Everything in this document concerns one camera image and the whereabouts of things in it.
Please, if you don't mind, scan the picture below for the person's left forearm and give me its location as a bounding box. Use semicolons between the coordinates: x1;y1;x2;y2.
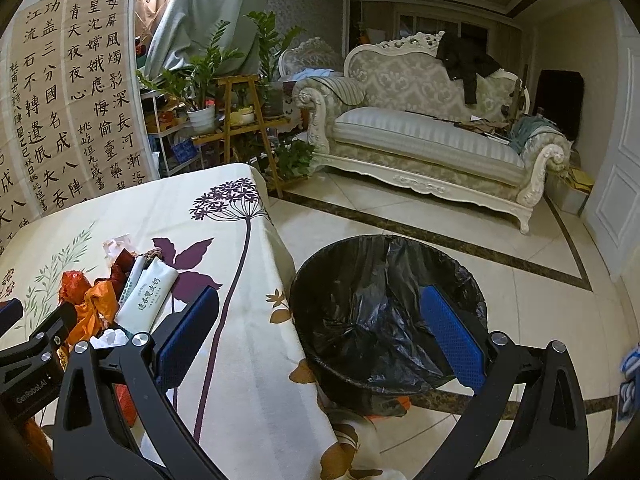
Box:
0;410;53;480

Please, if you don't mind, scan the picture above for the teal cloth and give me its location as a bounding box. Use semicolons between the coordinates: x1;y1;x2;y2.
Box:
507;116;561;153

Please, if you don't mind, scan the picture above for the small leafy plant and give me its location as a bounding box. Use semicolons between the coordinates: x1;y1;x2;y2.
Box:
272;140;316;181

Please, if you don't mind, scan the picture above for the small white wrapper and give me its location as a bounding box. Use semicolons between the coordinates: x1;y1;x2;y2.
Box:
102;234;138;261

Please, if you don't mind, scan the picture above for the wooden plant stand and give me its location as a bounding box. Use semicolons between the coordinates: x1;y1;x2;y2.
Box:
192;75;293;200

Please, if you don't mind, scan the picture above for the black jacket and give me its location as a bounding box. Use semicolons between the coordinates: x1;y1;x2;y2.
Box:
436;32;503;106

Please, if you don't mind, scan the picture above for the floral tablecloth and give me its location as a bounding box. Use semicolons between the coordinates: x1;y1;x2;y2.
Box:
0;162;381;480

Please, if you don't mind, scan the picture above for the white door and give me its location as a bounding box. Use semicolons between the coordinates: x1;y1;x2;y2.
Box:
582;10;640;281

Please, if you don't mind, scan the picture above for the white metal rack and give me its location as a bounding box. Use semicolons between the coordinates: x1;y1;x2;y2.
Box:
142;92;211;181

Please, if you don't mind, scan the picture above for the white paper packet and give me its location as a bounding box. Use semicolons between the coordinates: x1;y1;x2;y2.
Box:
116;262;178;333

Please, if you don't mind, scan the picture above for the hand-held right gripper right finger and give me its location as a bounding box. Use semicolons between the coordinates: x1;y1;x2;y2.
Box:
417;285;588;480

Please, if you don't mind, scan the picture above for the grey curtain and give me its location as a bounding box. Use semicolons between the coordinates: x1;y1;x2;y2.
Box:
142;0;276;81

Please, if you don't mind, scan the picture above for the blue and white slipper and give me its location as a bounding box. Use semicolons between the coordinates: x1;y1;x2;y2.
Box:
619;342;640;421

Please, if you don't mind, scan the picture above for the plant in white pot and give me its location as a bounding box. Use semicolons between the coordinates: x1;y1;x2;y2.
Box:
136;22;246;136

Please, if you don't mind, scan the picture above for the orange plastic bag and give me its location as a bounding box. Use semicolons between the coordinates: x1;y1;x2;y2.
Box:
67;285;123;346

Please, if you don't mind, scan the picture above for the cardboard box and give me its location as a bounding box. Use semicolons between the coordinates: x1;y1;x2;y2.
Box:
547;167;593;216

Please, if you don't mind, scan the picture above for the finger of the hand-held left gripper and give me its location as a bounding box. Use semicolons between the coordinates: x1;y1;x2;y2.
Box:
0;301;78;368
0;298;25;333

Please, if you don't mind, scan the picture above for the black panel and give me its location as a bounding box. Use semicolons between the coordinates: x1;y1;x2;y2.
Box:
535;69;585;141

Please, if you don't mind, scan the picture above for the black-lined trash bin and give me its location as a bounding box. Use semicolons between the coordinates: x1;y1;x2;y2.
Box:
289;234;488;417

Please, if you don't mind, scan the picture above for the orange plastic object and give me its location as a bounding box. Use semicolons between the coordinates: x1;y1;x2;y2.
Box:
367;395;413;418

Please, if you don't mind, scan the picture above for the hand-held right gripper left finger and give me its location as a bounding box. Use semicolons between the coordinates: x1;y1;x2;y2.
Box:
52;285;222;480

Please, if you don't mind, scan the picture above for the dark red crumpled wrapper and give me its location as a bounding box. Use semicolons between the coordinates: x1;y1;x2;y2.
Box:
107;250;136;291

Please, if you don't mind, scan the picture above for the ornate armchair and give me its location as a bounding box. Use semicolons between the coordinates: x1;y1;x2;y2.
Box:
277;37;346;91

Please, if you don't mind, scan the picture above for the white tissue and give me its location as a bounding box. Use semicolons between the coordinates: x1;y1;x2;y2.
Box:
90;329;133;351

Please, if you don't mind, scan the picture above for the ornate white sofa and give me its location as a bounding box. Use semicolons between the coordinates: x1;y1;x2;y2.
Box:
291;31;573;235

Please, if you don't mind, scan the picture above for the white blue tube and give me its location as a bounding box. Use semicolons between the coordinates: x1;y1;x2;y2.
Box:
117;255;151;311

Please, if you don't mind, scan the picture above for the tall plant in dark pot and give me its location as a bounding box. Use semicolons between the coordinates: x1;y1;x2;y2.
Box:
245;10;306;118

